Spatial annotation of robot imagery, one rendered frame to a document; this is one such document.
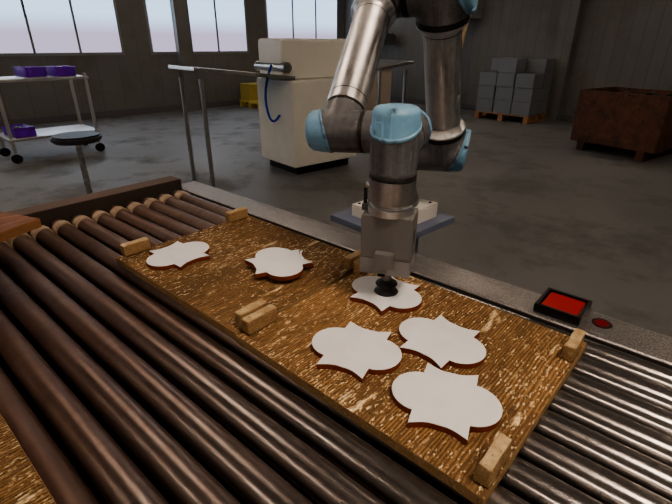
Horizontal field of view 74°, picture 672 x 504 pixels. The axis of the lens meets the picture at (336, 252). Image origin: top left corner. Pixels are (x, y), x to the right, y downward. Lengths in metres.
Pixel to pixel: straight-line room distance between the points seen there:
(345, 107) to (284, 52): 4.15
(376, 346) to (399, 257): 0.16
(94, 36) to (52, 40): 0.71
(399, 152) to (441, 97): 0.50
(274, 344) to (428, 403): 0.24
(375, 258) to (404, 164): 0.16
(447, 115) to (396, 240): 0.54
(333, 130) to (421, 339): 0.38
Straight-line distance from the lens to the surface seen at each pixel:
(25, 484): 0.61
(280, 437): 0.58
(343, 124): 0.81
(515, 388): 0.66
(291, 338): 0.70
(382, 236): 0.73
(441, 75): 1.14
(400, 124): 0.68
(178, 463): 0.58
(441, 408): 0.59
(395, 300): 0.78
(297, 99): 4.92
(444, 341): 0.70
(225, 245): 1.03
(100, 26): 10.19
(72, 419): 0.68
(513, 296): 0.91
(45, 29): 9.96
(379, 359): 0.65
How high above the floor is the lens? 1.35
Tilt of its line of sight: 25 degrees down
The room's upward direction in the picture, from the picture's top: straight up
